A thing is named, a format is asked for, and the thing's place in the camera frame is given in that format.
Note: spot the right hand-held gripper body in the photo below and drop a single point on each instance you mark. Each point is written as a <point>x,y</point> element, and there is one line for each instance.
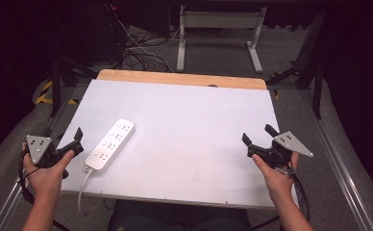
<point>285,144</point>

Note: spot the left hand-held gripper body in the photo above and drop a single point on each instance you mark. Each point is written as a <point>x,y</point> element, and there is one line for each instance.
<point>39,147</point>

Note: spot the person's left hand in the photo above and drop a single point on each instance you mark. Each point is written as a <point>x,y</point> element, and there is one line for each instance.
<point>46,179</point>

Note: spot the person's right hand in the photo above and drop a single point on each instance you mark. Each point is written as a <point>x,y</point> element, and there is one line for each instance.
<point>276,181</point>

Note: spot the white power strip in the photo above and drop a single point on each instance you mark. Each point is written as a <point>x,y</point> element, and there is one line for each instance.
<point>110,146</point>

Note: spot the yellow black hazard tape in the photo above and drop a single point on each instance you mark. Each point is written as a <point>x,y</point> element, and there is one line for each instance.
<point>46,94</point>

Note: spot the black metal stand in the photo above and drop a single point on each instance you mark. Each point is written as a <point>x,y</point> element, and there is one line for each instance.
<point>309,70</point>
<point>59,83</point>

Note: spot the white table board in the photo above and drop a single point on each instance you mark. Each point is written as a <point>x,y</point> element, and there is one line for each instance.
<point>181,134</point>

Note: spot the person's lap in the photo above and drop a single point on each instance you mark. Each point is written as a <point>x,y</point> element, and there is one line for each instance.
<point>178,218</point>

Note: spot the aluminium floor rail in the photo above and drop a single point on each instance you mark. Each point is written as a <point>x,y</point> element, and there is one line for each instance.
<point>30,166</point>
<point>335,154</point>

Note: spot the white metal desk frame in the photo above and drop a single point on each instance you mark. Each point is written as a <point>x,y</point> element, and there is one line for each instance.
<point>219,32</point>

